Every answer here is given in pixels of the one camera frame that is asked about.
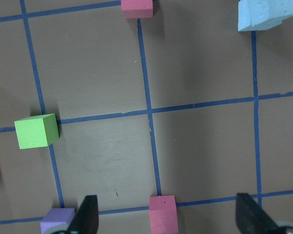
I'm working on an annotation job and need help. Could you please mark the light blue foam block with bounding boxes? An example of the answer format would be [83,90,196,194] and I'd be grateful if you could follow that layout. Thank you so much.
[237,7,282,32]
[238,0,293,23]

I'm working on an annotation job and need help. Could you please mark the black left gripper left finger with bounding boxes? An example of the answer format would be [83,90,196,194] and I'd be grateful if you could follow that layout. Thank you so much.
[66,195,99,234]

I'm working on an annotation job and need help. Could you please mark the magenta foam block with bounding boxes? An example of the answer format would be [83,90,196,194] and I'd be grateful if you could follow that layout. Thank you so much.
[149,195,179,234]

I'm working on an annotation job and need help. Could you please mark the pink foam block left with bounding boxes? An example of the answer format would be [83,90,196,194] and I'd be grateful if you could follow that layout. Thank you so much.
[121,0,153,19]

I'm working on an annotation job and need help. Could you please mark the green foam block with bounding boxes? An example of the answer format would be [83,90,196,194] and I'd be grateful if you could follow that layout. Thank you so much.
[14,114,59,149]

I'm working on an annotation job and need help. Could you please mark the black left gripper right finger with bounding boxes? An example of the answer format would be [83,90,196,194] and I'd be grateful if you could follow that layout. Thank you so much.
[235,193,278,234]

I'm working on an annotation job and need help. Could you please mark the purple foam block left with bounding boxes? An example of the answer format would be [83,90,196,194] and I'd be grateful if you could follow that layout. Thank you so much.
[40,208,75,234]

